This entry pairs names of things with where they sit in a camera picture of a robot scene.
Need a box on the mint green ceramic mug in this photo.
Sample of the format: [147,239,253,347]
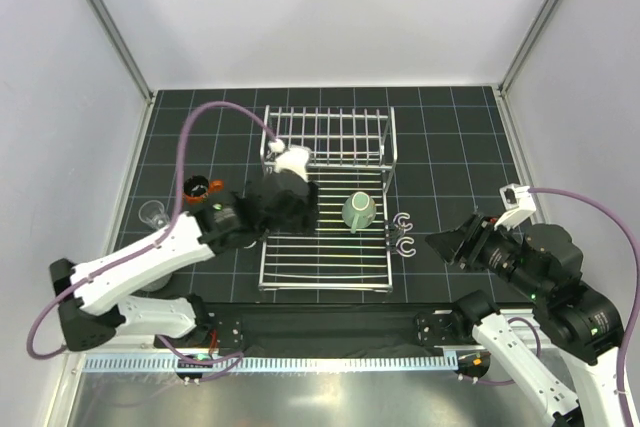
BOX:
[341,191,376,234]

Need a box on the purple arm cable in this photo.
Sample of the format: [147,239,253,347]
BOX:
[529,187,640,398]
[25,100,281,361]

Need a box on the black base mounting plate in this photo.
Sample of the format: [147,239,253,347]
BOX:
[170,293,499,359]

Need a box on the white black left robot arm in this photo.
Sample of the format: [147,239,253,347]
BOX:
[50,171,319,352]

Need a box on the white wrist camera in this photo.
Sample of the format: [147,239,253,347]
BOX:
[268,138,312,182]
[495,183,537,230]

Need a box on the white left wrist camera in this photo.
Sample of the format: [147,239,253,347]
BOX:
[268,138,312,182]

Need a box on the perforated aluminium cable rail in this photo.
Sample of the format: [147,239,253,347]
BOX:
[82,352,458,374]

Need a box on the black grid table mat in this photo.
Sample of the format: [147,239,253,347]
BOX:
[114,86,519,304]

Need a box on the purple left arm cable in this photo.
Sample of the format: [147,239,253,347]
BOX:
[25,100,281,361]

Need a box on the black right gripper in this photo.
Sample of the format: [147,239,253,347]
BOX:
[423,208,545,299]

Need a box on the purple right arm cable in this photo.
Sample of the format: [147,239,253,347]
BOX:
[529,187,640,398]

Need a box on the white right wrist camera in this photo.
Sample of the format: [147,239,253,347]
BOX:
[495,183,537,230]

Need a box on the chrome wire dish rack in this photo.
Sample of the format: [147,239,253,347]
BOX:
[259,107,416,293]

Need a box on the orange brown ceramic mug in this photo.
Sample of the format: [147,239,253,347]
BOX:
[182,175,224,205]

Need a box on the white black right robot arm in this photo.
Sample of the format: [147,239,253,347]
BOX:
[425,214,639,426]

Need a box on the small clear shot glass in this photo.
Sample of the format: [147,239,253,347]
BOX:
[138,200,171,231]

